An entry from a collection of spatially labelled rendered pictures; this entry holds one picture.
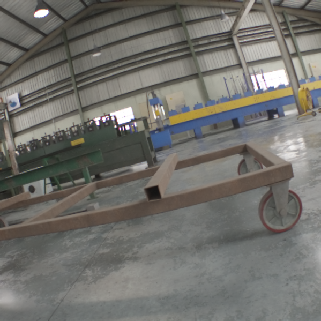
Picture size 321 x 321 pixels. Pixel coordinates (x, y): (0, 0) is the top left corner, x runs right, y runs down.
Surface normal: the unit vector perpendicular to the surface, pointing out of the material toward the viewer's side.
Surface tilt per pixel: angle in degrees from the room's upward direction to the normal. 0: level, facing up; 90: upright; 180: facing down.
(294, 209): 90
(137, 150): 90
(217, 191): 90
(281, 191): 90
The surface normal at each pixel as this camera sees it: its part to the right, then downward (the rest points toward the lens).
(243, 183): -0.13, 0.11
